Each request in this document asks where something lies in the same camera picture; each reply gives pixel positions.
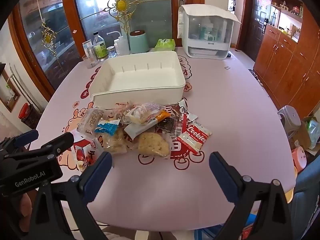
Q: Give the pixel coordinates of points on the white grey snack wrapper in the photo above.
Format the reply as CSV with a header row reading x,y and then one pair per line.
x,y
136,130

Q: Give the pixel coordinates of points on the cardboard box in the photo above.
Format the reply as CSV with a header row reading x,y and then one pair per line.
x,y
301,136

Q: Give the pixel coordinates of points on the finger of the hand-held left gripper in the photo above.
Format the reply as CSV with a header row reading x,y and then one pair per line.
x,y
58,142
26,136

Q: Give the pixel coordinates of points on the white squeeze bottle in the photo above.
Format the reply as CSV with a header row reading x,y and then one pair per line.
x,y
122,46

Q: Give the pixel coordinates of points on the green tissue pack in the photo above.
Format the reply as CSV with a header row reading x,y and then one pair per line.
x,y
165,45

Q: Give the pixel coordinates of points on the clear bottle with green label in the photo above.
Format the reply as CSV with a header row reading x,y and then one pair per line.
x,y
100,50

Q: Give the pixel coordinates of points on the yellowish crumbly cake packet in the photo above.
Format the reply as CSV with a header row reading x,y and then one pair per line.
x,y
152,143

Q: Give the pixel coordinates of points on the red white cookie packet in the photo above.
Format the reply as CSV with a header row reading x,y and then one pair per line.
x,y
197,135

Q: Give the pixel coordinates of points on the dark entrance door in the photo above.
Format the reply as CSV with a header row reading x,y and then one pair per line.
x,y
257,30

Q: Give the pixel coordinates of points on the clear glass cup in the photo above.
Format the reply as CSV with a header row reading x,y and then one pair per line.
x,y
88,61

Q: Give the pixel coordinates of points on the clear wrapper reddish snack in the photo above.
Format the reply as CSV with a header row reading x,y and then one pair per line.
x,y
117,108

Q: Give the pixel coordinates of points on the small glass jar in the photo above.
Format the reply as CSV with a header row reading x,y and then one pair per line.
x,y
111,52

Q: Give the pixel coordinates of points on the white plastic bin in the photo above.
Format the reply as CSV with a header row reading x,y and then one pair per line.
x,y
145,77

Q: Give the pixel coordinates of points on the green plastic bag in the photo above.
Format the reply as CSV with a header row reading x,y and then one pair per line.
x,y
313,130

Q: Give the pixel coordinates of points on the wooden framed glass door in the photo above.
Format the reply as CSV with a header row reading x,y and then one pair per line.
x,y
150,17

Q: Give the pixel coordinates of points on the white pill bottle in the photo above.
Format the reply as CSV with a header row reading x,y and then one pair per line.
x,y
116,45

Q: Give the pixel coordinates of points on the pink plastic stool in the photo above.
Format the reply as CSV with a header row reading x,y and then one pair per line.
x,y
298,156

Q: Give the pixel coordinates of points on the white countertop storage cabinet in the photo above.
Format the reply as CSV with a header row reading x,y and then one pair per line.
x,y
200,50

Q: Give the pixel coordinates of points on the large gold door ornament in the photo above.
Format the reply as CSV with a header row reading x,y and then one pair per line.
x,y
121,5

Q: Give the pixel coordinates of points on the wooden framed wall board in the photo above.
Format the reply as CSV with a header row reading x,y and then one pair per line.
x,y
11,102

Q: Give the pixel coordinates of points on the dark brown snack packet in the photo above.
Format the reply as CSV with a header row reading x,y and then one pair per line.
x,y
166,125

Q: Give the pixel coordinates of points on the blue chair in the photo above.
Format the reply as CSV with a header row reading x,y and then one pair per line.
x,y
307,187

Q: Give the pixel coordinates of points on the dark red silver snack packet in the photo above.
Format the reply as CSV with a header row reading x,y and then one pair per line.
x,y
183,107

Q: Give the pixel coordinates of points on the orange yellow snack packet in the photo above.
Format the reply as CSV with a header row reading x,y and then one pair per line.
x,y
163,115

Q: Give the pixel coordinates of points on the blue white snack packet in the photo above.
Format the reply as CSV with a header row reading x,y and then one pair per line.
x,y
107,127

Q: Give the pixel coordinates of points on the pale rice cracker clear packet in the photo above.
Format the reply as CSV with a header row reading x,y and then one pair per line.
x,y
115,142

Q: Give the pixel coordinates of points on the red lidded container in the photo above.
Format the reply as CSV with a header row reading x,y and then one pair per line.
x,y
25,111

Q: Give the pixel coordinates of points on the red apple print packet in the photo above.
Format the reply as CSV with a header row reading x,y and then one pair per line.
x,y
83,152

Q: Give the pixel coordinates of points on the teal jar with brown lid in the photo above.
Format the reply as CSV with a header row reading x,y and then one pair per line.
x,y
138,43

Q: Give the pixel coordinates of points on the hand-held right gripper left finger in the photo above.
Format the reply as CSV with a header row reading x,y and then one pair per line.
x,y
98,177

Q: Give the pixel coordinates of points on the blue white carton box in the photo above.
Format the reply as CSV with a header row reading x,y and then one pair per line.
x,y
87,45

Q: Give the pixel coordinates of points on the white barcode snack packet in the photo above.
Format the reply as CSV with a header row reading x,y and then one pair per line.
x,y
143,113

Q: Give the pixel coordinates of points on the clear packet with printed label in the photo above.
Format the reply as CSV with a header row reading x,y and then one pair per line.
x,y
90,121

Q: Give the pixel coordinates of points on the small gold door ornament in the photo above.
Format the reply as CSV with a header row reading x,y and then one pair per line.
x,y
47,38

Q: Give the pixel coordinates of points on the wooden wall cabinet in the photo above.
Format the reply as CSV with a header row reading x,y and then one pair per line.
x,y
287,62

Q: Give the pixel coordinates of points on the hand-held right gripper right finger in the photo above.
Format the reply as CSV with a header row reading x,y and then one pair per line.
x,y
222,177

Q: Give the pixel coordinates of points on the grey plastic stool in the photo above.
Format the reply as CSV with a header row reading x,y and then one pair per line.
x,y
290,115

